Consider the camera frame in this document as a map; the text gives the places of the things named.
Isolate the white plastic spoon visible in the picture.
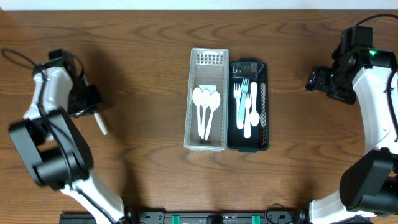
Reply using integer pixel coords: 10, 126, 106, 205
94, 112, 108, 135
192, 87, 203, 138
205, 91, 221, 141
201, 89, 211, 139

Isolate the white plastic fork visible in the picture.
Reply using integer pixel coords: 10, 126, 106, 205
249, 82, 259, 126
233, 83, 244, 129
244, 94, 251, 139
238, 78, 249, 121

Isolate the white plastic fork top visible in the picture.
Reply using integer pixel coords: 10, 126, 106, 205
233, 83, 244, 129

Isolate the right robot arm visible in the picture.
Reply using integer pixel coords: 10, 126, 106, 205
300, 26, 397, 223

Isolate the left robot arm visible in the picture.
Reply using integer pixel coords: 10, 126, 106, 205
9, 49, 133, 223

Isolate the black plastic basket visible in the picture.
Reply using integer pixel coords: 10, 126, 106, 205
228, 58, 269, 152

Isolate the clear plastic basket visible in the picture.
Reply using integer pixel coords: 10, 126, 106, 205
184, 48, 229, 151

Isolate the left black cable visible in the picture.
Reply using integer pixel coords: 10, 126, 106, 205
1, 47, 119, 224

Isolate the black cable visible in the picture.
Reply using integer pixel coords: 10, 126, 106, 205
1, 47, 119, 224
356, 14, 398, 26

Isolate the right black cable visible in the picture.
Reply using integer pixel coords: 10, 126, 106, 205
356, 14, 398, 26

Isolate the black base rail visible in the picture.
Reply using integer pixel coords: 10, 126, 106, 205
58, 203, 312, 224

